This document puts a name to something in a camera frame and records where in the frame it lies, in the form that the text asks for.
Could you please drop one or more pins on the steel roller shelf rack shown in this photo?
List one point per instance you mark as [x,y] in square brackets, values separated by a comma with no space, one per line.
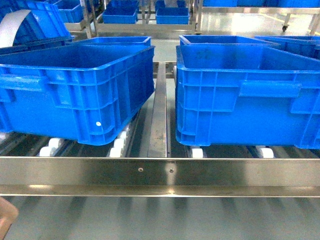
[145,159]

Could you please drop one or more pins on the blue crate front right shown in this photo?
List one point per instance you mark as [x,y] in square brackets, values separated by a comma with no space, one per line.
[246,95]

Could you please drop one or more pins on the blue crate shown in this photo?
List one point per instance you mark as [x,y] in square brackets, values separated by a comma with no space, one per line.
[246,95]
[82,92]

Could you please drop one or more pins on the blue crate front left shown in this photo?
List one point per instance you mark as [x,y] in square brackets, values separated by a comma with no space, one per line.
[82,92]

